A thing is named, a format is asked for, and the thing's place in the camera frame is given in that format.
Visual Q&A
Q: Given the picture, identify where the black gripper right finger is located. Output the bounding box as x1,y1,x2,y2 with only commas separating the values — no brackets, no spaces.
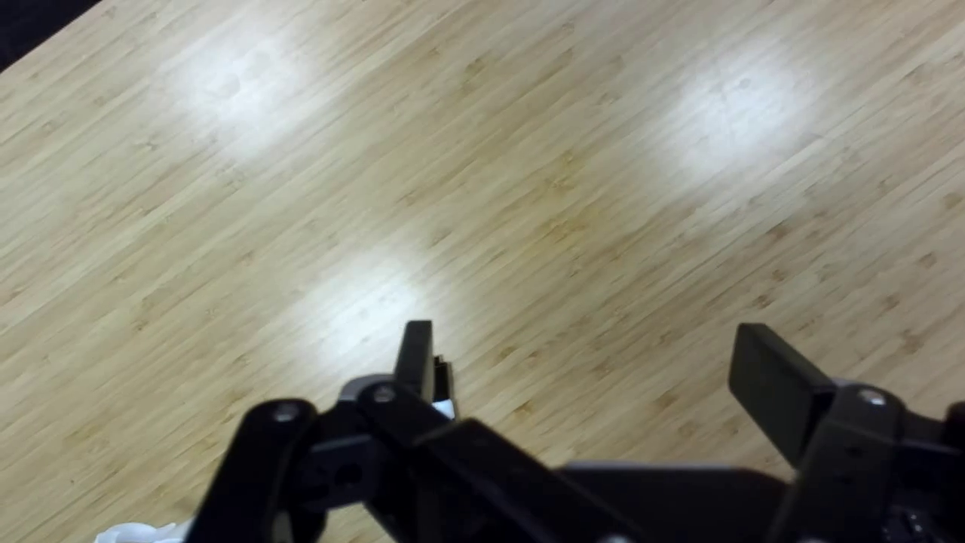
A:
725,321,965,543

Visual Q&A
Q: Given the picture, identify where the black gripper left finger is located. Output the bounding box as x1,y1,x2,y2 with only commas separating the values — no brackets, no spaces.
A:
185,316,646,543

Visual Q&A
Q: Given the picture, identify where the white mug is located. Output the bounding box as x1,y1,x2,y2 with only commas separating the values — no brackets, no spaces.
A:
93,520,195,543

